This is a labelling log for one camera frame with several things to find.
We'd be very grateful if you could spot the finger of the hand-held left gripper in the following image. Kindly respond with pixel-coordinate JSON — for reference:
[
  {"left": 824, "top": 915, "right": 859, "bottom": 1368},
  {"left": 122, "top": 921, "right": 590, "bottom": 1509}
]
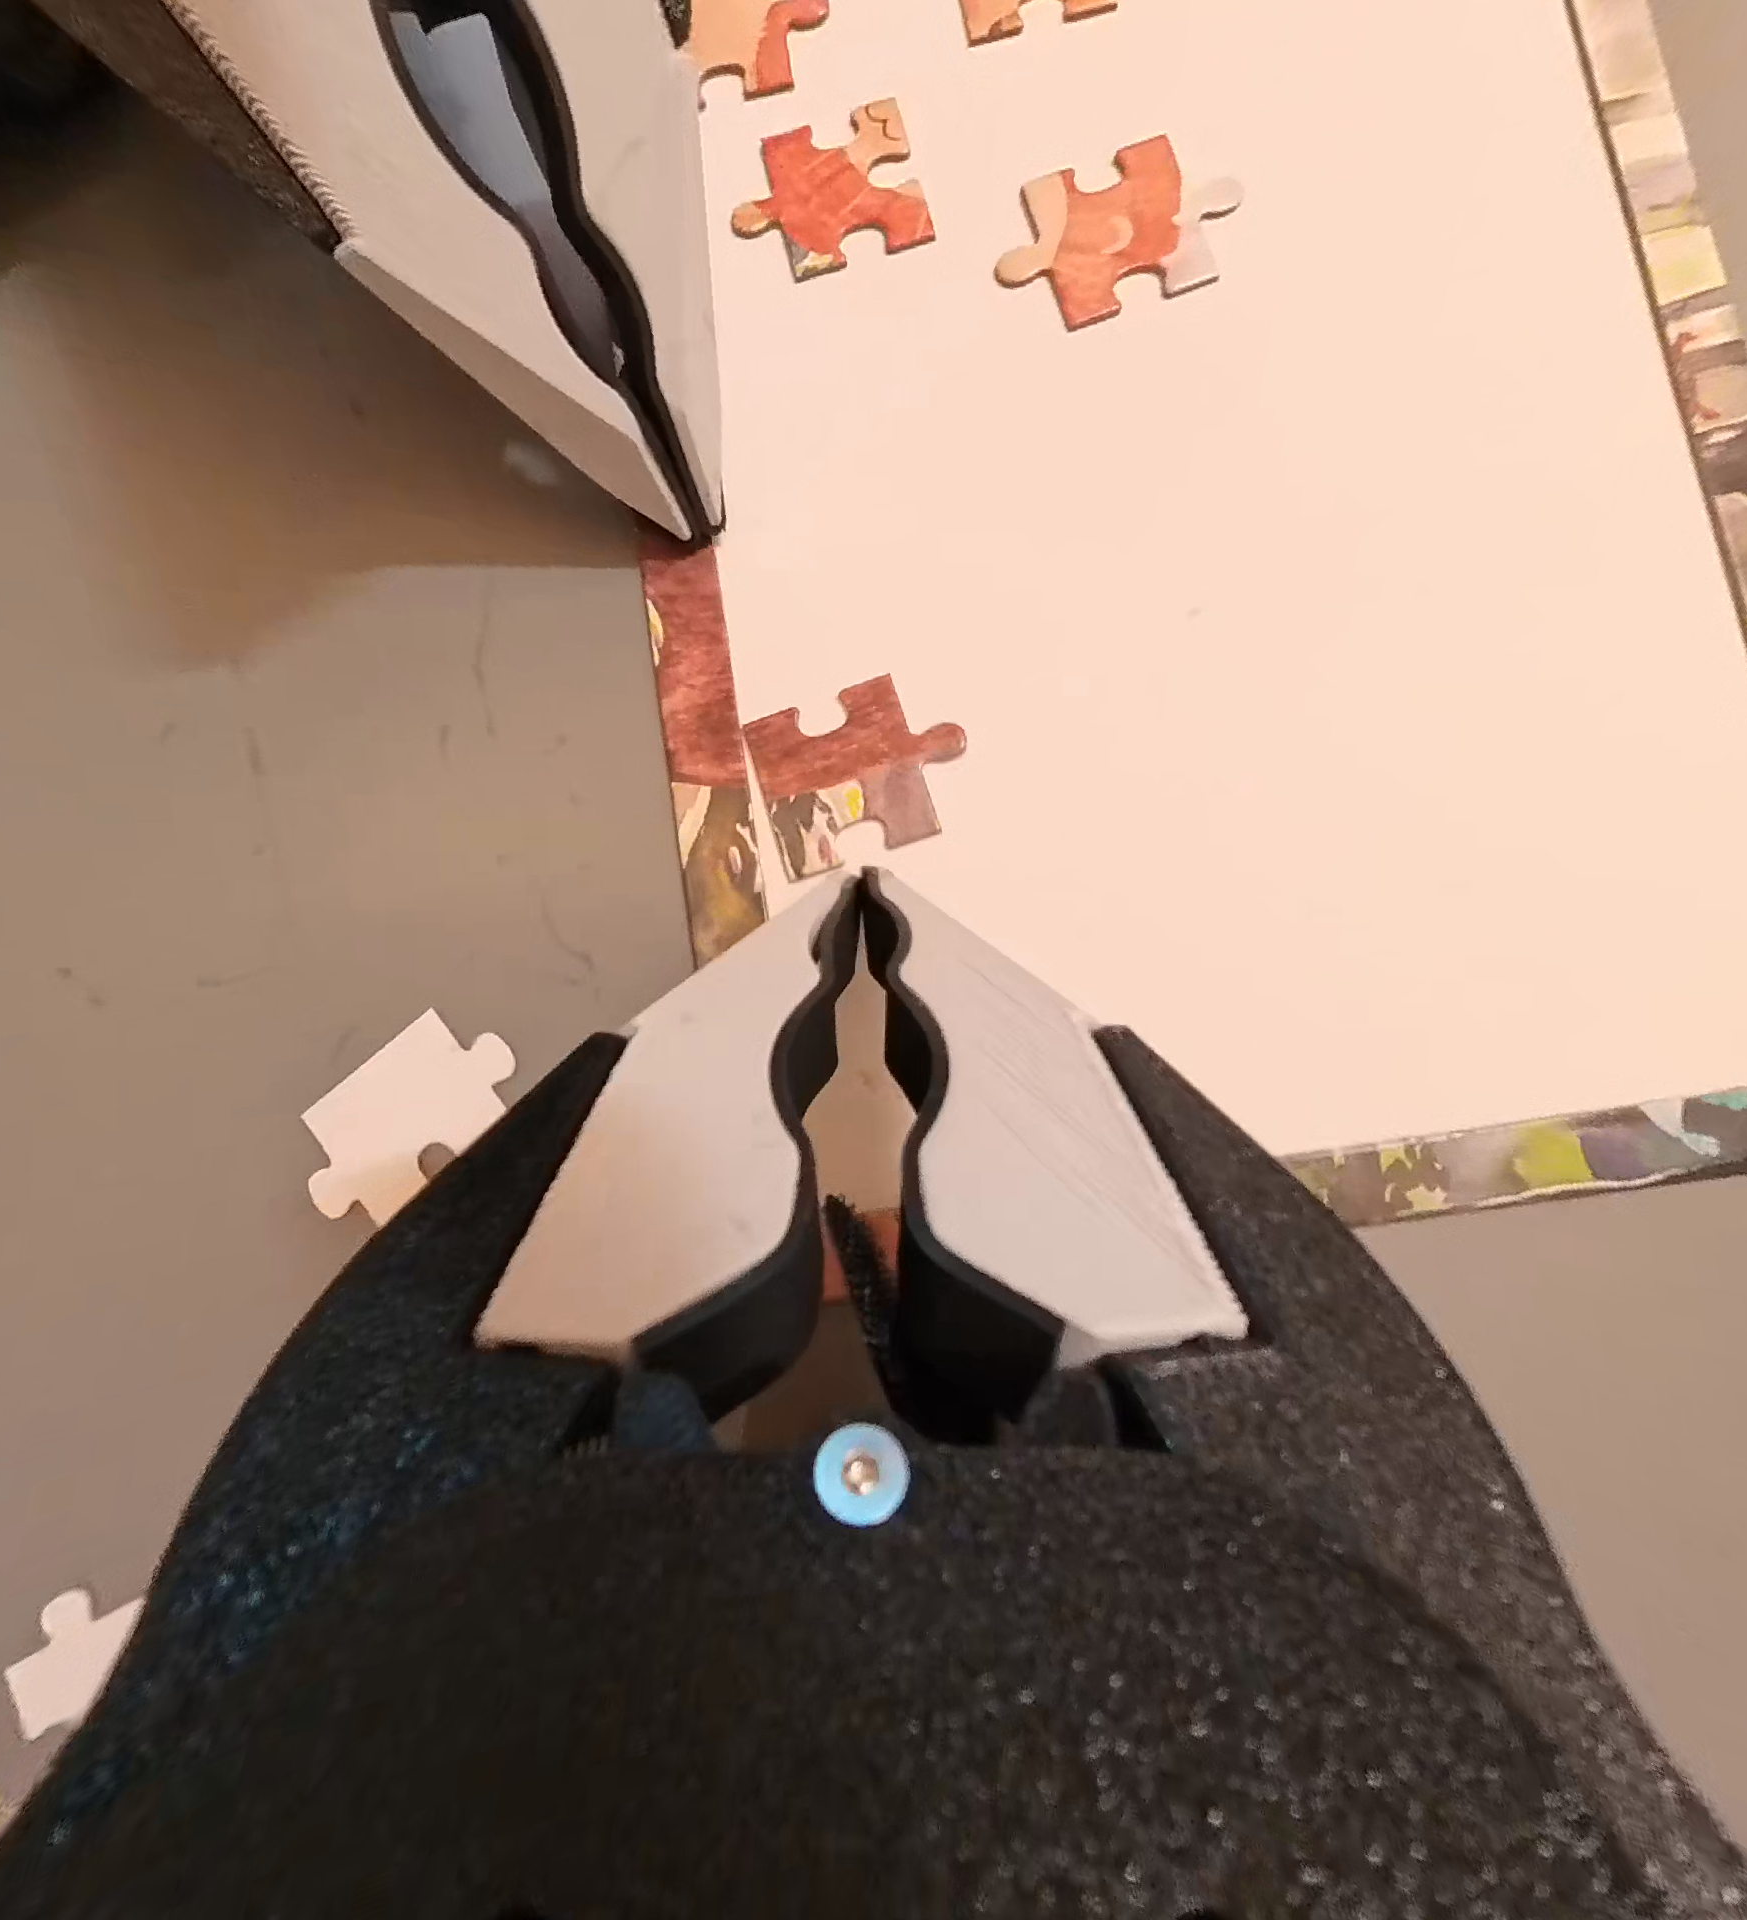
[
  {"left": 174, "top": 0, "right": 698, "bottom": 539},
  {"left": 517, "top": 0, "right": 730, "bottom": 541}
]

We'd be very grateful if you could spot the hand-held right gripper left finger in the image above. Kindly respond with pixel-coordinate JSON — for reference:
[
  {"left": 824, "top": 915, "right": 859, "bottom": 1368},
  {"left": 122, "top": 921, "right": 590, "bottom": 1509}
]
[{"left": 474, "top": 870, "right": 863, "bottom": 1417}]

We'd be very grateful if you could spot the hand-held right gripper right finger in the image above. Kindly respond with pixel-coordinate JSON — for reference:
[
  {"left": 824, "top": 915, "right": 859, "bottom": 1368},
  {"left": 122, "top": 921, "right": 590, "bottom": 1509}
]
[{"left": 863, "top": 870, "right": 1251, "bottom": 1421}]

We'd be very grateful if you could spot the orange corner jigsaw piece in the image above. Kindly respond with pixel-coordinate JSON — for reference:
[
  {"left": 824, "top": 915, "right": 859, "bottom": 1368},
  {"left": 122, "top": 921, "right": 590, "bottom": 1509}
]
[{"left": 681, "top": 0, "right": 835, "bottom": 104}]

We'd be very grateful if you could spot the red orange jigsaw piece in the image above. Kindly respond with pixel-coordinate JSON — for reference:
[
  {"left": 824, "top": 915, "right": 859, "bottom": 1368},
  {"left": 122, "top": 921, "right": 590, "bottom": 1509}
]
[{"left": 730, "top": 96, "right": 940, "bottom": 286}]

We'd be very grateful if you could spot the pile of jigsaw pieces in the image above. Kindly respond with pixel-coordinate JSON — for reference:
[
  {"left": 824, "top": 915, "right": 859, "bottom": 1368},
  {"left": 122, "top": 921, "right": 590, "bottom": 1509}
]
[{"left": 0, "top": 1007, "right": 520, "bottom": 1913}]

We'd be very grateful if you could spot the orange tan jigsaw piece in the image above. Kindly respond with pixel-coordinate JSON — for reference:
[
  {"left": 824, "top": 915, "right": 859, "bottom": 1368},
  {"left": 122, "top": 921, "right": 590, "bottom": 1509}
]
[{"left": 958, "top": 0, "right": 1123, "bottom": 47}]

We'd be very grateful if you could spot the orange striped jigsaw piece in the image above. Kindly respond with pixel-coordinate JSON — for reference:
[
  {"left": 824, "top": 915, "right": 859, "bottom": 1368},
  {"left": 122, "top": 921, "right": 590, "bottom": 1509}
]
[{"left": 994, "top": 137, "right": 1245, "bottom": 334}]

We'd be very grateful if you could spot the brown purple jigsaw piece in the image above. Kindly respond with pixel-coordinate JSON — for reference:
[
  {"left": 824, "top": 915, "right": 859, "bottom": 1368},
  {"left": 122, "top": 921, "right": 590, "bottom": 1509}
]
[{"left": 743, "top": 673, "right": 970, "bottom": 887}]

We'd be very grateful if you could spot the animal jigsaw puzzle board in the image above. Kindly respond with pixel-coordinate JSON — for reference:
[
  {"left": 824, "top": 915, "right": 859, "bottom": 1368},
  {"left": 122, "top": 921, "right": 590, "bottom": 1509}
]
[{"left": 639, "top": 0, "right": 1747, "bottom": 1229}]

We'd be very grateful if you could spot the grey desk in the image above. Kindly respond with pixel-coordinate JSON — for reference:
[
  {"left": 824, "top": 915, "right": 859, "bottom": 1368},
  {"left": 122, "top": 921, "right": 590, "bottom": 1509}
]
[{"left": 0, "top": 137, "right": 1747, "bottom": 1920}]

